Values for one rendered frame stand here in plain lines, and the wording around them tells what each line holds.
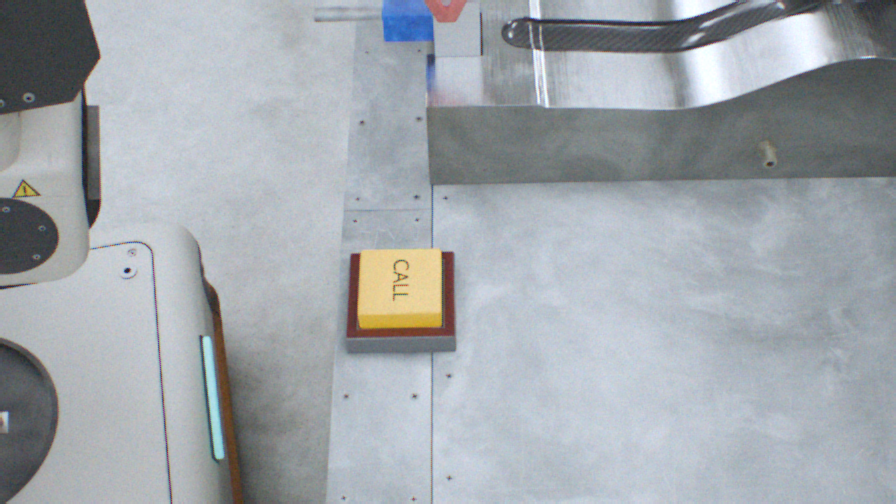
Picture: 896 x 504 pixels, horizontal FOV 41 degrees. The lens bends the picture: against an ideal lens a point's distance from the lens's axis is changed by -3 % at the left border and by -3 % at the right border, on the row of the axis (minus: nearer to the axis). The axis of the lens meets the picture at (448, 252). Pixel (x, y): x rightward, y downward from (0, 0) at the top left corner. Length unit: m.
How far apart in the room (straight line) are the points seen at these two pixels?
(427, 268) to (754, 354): 0.25
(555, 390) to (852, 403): 0.21
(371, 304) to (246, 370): 1.01
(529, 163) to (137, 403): 0.72
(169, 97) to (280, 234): 0.41
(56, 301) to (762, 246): 1.00
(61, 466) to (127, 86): 1.01
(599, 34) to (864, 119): 0.22
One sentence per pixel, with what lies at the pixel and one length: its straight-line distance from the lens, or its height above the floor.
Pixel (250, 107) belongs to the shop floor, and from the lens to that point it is 2.26.
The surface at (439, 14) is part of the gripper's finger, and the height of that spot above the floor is 0.94.
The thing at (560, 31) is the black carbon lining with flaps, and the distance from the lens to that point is 1.02.
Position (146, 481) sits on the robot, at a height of 0.28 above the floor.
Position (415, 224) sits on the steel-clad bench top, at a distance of 0.98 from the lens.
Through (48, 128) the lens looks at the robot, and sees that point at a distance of 1.12.
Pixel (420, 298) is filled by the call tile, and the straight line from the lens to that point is 0.88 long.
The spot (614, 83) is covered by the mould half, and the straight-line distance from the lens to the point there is 0.97.
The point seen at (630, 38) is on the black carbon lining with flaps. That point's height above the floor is 0.88.
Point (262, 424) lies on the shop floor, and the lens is 1.83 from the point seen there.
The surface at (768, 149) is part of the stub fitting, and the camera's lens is 0.99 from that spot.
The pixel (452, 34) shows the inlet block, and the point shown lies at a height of 0.91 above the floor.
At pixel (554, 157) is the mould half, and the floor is 0.83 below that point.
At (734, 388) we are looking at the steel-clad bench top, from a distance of 0.90.
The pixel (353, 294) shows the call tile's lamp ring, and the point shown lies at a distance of 0.91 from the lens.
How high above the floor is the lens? 1.54
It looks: 51 degrees down
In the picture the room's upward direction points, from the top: 2 degrees counter-clockwise
